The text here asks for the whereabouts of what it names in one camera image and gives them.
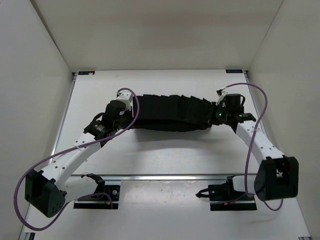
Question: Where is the blue left table label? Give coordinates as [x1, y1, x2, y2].
[77, 71, 95, 76]

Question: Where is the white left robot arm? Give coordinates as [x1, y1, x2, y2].
[25, 96, 133, 218]

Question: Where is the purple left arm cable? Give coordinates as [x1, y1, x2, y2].
[13, 87, 140, 231]

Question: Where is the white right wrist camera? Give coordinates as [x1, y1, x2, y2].
[215, 87, 227, 106]

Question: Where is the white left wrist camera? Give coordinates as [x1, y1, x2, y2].
[116, 90, 134, 110]

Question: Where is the blue right table label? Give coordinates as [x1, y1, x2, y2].
[225, 69, 243, 74]

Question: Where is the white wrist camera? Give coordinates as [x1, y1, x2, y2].
[215, 87, 227, 106]
[116, 90, 134, 110]

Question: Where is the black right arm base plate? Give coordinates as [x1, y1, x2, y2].
[195, 180, 257, 212]

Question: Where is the black pleated skirt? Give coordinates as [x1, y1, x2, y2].
[133, 94, 220, 132]

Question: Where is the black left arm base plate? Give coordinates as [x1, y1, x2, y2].
[73, 184, 121, 210]

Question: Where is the blue table label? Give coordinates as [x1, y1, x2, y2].
[225, 69, 243, 74]
[77, 71, 95, 76]

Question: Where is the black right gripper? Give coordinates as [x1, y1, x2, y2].
[201, 102, 231, 127]

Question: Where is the aluminium table rail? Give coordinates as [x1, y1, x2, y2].
[99, 173, 282, 181]

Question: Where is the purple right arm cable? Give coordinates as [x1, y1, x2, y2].
[209, 82, 285, 213]

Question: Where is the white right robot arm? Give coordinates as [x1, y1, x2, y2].
[213, 90, 299, 201]

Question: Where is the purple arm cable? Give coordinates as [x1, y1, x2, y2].
[13, 87, 140, 231]
[209, 82, 285, 213]

